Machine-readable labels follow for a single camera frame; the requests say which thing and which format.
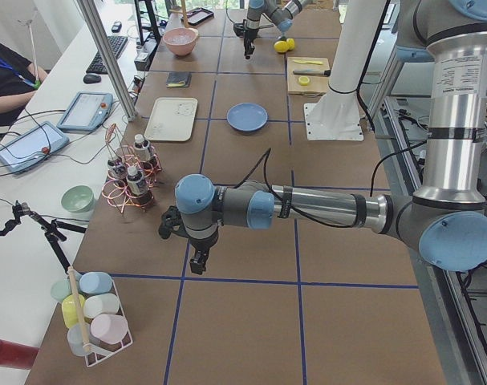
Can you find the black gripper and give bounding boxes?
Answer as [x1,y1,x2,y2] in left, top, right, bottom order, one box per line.
[189,235,218,274]
[244,19,259,59]

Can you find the blue plate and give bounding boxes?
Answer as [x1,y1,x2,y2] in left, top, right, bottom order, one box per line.
[226,103,268,132]

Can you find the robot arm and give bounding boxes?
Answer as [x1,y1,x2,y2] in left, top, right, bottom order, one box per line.
[175,1,487,274]
[243,0,311,59]

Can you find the metal scoop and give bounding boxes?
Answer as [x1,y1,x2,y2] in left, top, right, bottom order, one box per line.
[233,22,274,38]

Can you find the yellow lemon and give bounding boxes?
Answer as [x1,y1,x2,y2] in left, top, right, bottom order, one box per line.
[286,38,295,51]
[274,40,290,54]

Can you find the wooden cutting board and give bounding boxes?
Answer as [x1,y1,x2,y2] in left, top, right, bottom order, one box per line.
[286,57,331,95]

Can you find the lemon half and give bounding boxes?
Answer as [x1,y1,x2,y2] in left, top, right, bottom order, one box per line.
[298,75,310,86]

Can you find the pink bowl of ice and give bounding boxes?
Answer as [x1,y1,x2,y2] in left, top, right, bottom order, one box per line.
[163,27,198,56]

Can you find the wooden stand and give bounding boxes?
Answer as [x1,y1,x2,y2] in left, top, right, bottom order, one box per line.
[181,0,199,39]

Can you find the yellow plastic knife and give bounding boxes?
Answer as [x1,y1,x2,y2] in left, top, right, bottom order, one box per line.
[292,59,324,65]

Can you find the tea bottle front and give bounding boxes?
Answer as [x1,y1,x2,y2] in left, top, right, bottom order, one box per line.
[127,166,154,207]

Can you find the tea bottle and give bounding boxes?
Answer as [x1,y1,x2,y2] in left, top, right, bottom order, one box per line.
[134,134,156,168]
[108,157,127,182]
[127,166,154,207]

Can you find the blue cup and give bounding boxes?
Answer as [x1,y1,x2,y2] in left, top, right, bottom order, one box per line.
[79,272,113,295]

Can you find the white cup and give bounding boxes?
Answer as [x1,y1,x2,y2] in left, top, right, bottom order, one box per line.
[83,293,120,319]

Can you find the white bear tray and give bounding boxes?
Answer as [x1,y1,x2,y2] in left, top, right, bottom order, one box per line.
[144,97,198,142]

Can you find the pink cup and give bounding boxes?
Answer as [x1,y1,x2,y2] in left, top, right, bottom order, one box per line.
[90,314,128,344]

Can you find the tea bottle middle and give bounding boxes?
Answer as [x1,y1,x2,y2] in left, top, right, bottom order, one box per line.
[108,157,127,182]

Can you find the tea bottle back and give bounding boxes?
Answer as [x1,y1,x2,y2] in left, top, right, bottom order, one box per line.
[134,134,156,168]

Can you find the black keyboard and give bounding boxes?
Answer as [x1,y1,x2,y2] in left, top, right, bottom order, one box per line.
[85,34,130,75]

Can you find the green bowl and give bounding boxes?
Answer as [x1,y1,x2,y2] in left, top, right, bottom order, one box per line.
[61,185,95,213]

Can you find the yellow cup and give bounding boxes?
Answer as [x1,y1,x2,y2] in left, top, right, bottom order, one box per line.
[61,294,79,329]

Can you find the black tripod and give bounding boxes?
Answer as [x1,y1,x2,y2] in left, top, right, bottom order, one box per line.
[0,201,87,272]

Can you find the black mouse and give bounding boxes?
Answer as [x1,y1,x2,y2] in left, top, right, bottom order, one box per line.
[83,73,102,84]

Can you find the far teach pendant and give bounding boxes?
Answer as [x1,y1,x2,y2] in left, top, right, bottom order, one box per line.
[57,91,114,132]

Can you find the teach pendant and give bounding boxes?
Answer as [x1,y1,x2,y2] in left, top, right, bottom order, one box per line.
[0,121,69,173]
[57,91,114,132]

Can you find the near teach pendant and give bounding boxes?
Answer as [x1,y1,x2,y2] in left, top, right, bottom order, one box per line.
[0,121,69,173]

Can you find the red cylinder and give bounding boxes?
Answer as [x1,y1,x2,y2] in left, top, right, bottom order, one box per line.
[0,339,39,370]

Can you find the seated person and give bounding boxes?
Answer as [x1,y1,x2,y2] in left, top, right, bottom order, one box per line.
[0,43,47,127]

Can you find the metal handled knife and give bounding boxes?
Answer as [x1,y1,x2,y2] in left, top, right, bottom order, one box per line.
[293,69,331,77]

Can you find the copper wire bottle rack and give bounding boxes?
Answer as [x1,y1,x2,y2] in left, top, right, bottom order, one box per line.
[101,124,162,213]

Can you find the white wire cup rack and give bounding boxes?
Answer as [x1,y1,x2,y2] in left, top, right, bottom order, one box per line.
[62,267,133,367]

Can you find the aluminium frame post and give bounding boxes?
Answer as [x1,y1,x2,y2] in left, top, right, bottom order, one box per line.
[77,0,137,122]

